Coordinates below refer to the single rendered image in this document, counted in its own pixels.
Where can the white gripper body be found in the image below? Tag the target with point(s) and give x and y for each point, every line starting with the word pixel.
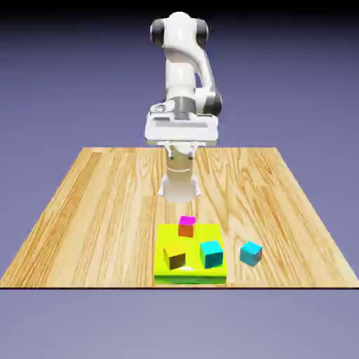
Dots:
pixel 181 131

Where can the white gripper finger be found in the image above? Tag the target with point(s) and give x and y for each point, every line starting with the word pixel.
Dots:
pixel 170 151
pixel 191 151

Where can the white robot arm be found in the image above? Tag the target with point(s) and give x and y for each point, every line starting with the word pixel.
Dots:
pixel 179 56

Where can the small magenta cube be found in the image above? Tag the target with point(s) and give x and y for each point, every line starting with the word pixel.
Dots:
pixel 187 226

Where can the small cyan cube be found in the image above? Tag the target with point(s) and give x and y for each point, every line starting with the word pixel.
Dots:
pixel 211 253
pixel 251 253

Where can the small yellow cube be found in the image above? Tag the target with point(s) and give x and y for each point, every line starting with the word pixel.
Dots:
pixel 174 258

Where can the large yellow box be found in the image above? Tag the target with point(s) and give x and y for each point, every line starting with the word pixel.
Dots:
pixel 190 252

